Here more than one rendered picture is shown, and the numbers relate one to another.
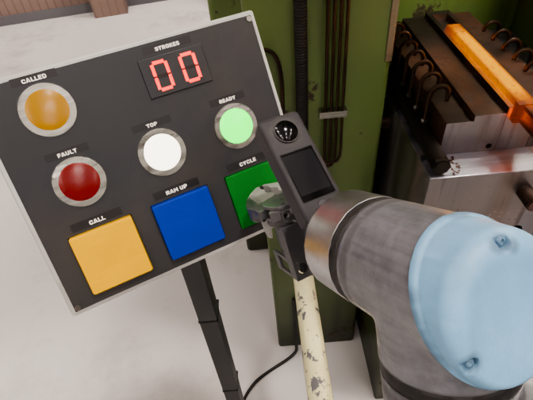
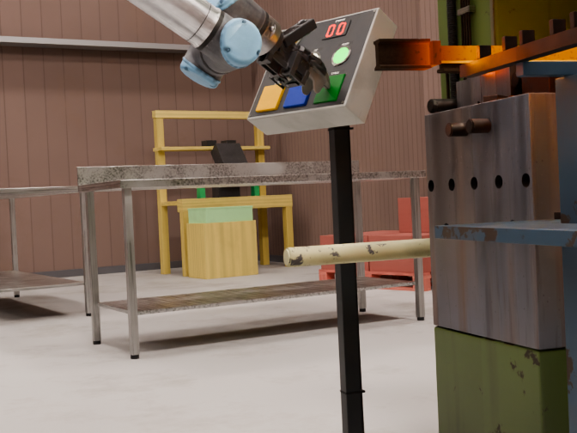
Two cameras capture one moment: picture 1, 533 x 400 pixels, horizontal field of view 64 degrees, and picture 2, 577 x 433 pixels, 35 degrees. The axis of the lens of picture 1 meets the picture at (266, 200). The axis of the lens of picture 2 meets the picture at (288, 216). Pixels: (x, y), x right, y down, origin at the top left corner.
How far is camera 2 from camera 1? 2.12 m
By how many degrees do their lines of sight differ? 75
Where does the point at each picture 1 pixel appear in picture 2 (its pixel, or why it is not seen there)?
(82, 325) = (386, 420)
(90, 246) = (267, 90)
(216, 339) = (339, 284)
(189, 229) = (295, 94)
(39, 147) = not seen: hidden behind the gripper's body
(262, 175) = (335, 79)
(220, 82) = (347, 36)
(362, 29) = (481, 39)
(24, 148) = not seen: hidden behind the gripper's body
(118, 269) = (267, 103)
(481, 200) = (448, 140)
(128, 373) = not seen: outside the picture
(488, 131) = (475, 88)
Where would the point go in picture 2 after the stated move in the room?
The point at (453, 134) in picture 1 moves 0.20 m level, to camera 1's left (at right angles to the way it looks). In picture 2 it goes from (460, 92) to (414, 103)
